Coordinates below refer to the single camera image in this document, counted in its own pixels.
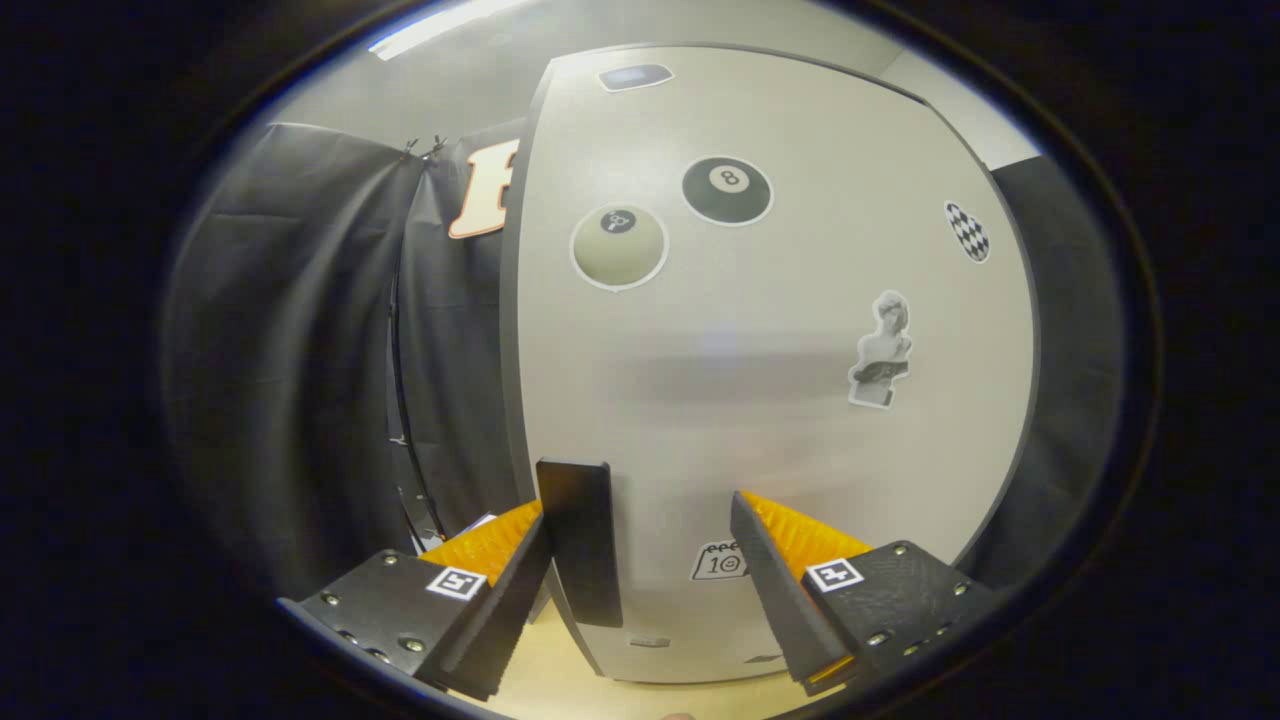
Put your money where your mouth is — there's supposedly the black backdrop cloth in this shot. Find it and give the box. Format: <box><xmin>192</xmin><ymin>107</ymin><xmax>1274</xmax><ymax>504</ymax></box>
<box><xmin>160</xmin><ymin>122</ymin><xmax>1126</xmax><ymax>601</ymax></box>

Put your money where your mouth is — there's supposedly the dark grey cabinet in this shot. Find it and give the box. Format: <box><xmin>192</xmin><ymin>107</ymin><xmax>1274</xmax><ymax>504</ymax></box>
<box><xmin>497</xmin><ymin>42</ymin><xmax>1044</xmax><ymax>687</ymax></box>

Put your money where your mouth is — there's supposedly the black door handle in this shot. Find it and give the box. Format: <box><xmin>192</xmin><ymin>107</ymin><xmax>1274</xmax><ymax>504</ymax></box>
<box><xmin>536</xmin><ymin>457</ymin><xmax>624</xmax><ymax>629</ymax></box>

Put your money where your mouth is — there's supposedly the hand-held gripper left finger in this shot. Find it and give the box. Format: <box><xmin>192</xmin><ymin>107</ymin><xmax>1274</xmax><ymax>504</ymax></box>
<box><xmin>278</xmin><ymin>500</ymin><xmax>553</xmax><ymax>703</ymax></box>

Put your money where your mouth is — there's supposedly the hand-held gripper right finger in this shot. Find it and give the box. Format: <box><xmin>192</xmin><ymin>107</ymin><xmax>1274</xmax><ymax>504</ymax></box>
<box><xmin>728</xmin><ymin>490</ymin><xmax>996</xmax><ymax>699</ymax></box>

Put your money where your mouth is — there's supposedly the ceiling light panel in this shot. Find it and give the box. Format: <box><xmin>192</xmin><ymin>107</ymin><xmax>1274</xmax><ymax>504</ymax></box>
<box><xmin>368</xmin><ymin>0</ymin><xmax>531</xmax><ymax>61</ymax></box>

